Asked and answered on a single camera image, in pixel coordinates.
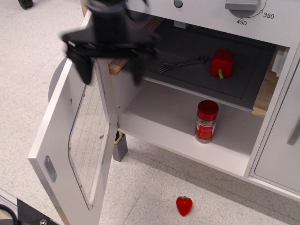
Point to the white oven door with window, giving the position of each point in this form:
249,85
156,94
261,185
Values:
72,152

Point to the grey cabinet foot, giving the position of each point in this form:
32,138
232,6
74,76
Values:
120,149

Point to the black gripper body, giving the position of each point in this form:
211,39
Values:
112,32

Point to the red lidded spice jar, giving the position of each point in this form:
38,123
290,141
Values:
207,113

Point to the grey round push button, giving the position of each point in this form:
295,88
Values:
178,3

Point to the grey oven tray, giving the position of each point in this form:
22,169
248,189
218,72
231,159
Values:
251,61

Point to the black base plate with screw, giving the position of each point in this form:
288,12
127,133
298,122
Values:
31,216

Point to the grey right door handle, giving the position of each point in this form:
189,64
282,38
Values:
294,134

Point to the white right cabinet door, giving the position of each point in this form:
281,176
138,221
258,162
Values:
277,162

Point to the black caster wheel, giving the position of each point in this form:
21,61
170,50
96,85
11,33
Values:
25,4

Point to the aluminium frame rail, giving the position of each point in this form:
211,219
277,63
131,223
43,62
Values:
8,200

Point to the red toy bell pepper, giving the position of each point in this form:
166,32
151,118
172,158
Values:
222,63

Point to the red toy strawberry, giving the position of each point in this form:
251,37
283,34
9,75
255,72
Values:
184,205

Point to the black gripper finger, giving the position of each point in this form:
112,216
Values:
139,65
84,67

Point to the grey oven temperature knob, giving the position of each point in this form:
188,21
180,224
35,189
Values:
242,8

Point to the white toy kitchen cabinet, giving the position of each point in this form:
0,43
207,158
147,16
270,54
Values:
166,116

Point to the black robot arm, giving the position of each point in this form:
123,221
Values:
113,34

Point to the dark metal fork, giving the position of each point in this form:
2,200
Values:
168,66

